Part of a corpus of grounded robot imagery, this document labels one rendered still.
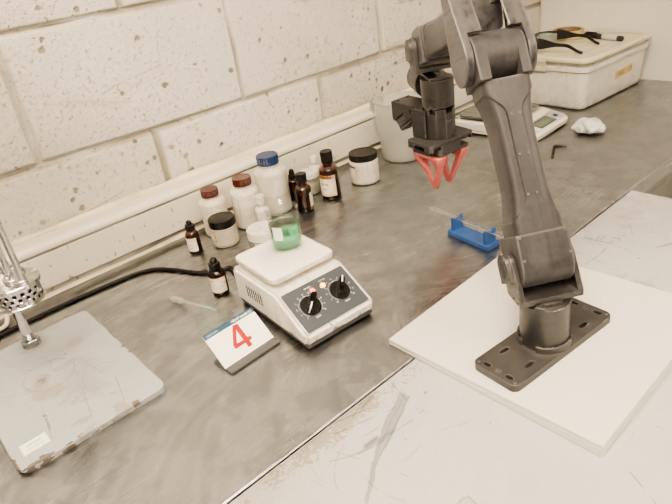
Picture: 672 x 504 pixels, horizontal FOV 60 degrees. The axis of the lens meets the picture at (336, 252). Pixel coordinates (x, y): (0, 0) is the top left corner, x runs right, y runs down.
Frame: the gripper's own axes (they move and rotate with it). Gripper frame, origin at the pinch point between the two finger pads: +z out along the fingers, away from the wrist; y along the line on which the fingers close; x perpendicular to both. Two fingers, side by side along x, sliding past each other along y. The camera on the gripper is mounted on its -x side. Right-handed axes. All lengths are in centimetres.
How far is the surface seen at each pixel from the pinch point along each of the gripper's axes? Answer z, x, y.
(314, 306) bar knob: 3.2, 11.8, 37.3
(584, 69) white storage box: 0, -21, -73
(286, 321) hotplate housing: 4.6, 10.0, 41.4
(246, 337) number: 6.0, 7.3, 47.1
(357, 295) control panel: 4.5, 12.6, 30.1
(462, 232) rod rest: 8.2, 6.3, 1.4
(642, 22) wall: -4, -28, -110
